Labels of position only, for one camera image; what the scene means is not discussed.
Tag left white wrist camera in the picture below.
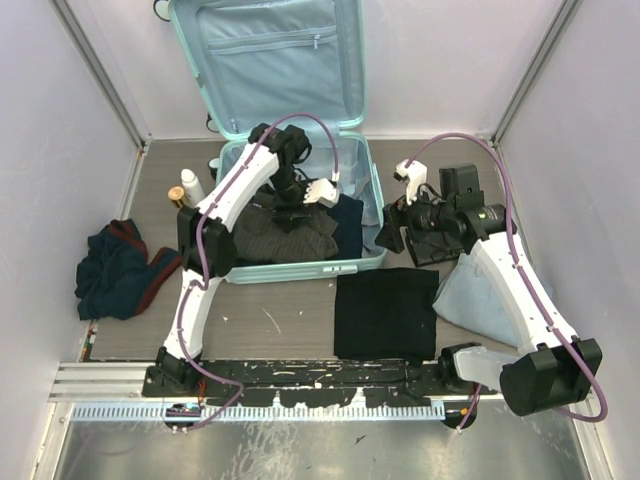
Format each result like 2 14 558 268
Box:
302 172 340 208

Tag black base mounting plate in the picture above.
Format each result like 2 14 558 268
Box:
142 357 501 409

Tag navy garment with red trim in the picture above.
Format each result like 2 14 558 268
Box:
75 219 181 321

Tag black leather pouch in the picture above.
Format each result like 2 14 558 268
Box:
405 231 464 267

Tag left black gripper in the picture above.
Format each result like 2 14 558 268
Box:
268 166 317 232

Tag white plastic bottle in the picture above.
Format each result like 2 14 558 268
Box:
180 169 206 206

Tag grey pinstriped shirt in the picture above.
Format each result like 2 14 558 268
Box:
233 185 339 264

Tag yellow liquid bottle gold cap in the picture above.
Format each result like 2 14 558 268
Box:
167 186 187 209

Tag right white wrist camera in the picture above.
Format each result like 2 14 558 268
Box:
393 159 428 206

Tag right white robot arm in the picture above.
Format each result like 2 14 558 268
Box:
376 160 603 416

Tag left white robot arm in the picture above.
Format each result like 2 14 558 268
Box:
154 124 311 396

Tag aluminium frame rail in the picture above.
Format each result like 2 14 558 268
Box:
49 360 596 406

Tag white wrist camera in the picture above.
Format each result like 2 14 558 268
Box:
393 159 428 206
302 172 340 208

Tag black garment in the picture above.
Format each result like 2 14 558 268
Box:
334 268 439 365

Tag mint green open suitcase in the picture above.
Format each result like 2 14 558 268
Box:
152 1 386 284

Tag navy blue sweater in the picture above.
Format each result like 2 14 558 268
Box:
327 195 364 260

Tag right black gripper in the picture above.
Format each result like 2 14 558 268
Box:
375 180 455 253

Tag white slotted cable duct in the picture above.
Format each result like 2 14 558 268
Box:
71 401 445 423

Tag light blue jeans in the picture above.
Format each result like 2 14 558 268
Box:
433 254 526 349

